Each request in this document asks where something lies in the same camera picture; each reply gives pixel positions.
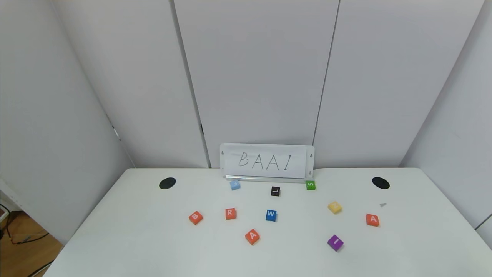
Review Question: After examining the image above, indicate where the thin floor cable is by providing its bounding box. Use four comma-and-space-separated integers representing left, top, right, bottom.
0, 203, 50, 245
28, 261, 54, 277

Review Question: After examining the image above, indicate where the white paper reading BAAI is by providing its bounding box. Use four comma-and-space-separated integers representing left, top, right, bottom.
225, 150, 307, 179

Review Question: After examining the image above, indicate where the purple letter I block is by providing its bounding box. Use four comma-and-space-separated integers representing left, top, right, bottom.
327, 235, 344, 252

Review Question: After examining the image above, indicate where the white sign holder board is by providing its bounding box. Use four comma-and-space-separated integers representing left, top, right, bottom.
220, 143, 315, 182

